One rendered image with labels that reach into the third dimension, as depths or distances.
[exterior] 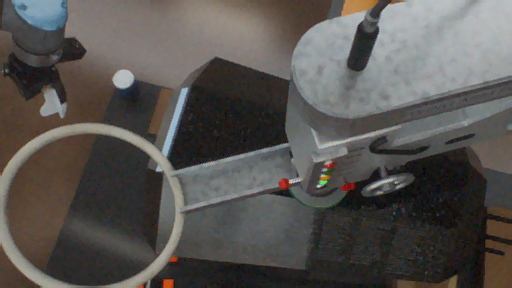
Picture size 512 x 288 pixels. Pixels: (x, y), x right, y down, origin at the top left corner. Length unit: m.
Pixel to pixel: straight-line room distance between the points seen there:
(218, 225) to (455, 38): 1.14
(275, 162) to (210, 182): 0.20
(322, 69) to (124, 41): 2.16
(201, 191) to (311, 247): 0.53
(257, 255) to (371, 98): 1.09
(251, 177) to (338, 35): 0.66
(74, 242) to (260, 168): 1.40
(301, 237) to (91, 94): 1.52
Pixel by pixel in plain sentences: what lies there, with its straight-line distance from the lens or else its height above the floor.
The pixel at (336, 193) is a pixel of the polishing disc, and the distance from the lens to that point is 1.91.
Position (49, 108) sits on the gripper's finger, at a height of 1.57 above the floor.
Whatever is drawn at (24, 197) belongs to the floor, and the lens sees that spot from 3.05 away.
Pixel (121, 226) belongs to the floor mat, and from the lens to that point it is 2.86.
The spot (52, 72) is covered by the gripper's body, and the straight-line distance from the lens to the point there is 1.30.
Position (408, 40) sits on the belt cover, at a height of 1.72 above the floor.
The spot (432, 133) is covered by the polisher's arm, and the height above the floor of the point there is 1.41.
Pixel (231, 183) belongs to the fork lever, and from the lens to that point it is 1.70.
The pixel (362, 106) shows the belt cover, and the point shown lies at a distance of 1.13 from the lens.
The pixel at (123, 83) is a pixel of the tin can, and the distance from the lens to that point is 2.94.
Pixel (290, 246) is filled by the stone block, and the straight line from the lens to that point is 2.06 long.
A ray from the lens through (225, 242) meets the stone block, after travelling 2.09.
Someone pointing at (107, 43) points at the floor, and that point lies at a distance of 3.23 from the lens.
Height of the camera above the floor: 2.74
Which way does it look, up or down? 73 degrees down
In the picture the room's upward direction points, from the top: 6 degrees clockwise
